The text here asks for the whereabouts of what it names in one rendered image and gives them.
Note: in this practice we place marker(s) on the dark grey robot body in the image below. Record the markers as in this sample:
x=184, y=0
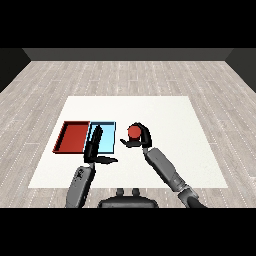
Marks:
x=128, y=201

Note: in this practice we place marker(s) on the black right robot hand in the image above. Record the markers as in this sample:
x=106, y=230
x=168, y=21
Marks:
x=145, y=137

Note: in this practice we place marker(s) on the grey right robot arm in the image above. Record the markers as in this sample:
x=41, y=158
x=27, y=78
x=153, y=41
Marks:
x=168, y=174

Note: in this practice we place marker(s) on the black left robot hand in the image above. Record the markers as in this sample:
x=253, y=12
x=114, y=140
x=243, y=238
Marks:
x=92, y=146

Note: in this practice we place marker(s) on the light blue shallow open box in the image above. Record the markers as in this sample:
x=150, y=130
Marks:
x=107, y=137

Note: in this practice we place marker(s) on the red can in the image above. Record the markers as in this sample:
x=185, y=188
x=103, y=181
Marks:
x=134, y=132

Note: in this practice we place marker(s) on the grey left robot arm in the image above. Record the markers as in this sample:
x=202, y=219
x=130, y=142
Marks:
x=80, y=185

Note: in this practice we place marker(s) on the red shallow open box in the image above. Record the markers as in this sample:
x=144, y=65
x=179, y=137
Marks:
x=72, y=137

